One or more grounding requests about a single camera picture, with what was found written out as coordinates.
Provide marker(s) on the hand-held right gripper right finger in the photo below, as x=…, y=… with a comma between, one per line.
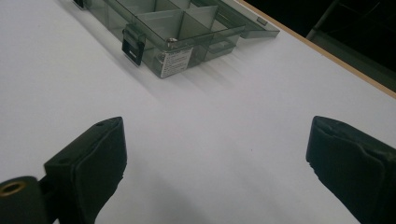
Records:
x=355, y=168

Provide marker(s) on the clear grey compartment organizer box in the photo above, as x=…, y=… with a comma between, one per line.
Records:
x=162, y=21

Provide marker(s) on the small white-labelled clear packet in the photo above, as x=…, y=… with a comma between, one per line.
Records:
x=176, y=63

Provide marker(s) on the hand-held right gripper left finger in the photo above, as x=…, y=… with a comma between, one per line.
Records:
x=93, y=165

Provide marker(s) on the dark metal stand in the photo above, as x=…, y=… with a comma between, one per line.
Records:
x=358, y=40

